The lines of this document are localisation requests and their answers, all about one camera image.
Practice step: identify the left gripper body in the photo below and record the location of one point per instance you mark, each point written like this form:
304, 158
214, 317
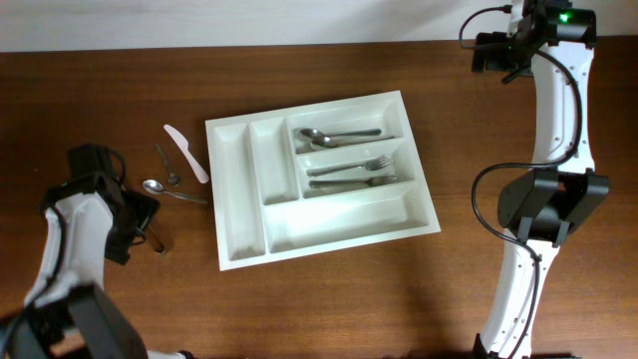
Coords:
135, 218

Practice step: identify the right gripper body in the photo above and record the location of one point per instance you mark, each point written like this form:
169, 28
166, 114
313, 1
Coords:
515, 59

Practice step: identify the pink plastic knife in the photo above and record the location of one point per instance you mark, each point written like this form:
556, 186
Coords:
182, 143

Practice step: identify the silver fork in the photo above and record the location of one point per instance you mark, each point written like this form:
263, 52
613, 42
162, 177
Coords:
369, 182
369, 165

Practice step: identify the white plastic cutlery tray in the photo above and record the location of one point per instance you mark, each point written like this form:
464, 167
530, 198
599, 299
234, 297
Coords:
264, 209

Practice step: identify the large silver spoon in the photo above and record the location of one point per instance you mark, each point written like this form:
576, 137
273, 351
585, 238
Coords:
327, 144
308, 134

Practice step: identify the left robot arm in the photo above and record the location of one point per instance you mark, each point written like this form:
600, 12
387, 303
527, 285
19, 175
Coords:
91, 218

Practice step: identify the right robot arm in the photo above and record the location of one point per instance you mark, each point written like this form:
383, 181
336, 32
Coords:
553, 43

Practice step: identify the small silver teaspoon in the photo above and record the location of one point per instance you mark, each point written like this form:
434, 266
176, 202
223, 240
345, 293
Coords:
155, 187

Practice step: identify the small dark teaspoon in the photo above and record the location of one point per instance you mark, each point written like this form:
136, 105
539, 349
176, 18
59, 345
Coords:
172, 178

